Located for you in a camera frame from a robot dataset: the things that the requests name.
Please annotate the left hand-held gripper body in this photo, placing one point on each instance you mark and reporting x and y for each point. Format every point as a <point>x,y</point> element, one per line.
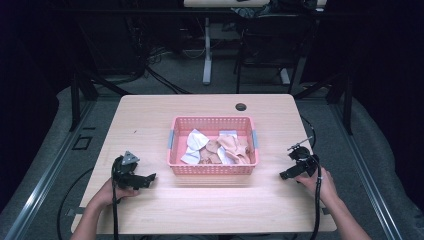
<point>124,171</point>

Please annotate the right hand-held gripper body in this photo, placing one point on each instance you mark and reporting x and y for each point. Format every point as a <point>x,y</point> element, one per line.
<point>302,160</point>

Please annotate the white cloth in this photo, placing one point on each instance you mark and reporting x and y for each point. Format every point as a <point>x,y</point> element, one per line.
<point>196,143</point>

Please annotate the beige cloth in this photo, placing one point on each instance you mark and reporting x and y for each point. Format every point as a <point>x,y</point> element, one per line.
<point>235,148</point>

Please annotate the pink plastic basket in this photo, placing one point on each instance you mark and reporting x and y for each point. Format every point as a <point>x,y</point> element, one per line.
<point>212,169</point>

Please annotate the person's left hand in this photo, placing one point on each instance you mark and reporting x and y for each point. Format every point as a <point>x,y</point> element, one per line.
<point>111,194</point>

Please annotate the person's right hand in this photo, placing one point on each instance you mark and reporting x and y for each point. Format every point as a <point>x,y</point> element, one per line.
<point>320,188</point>

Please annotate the brown cloth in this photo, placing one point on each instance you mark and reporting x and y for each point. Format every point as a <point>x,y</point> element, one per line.
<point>210,152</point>

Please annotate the black metal stand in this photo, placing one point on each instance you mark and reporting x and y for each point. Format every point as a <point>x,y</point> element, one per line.
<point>346,100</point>
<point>76,100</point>

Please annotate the short white desk leg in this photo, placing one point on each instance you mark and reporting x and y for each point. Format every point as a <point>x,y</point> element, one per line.
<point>285,76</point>

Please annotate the black chair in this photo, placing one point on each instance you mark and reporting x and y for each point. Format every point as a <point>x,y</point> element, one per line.
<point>273,36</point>

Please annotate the metal floor rail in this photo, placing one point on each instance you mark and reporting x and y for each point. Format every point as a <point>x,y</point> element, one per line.
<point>366,176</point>
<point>40,180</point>

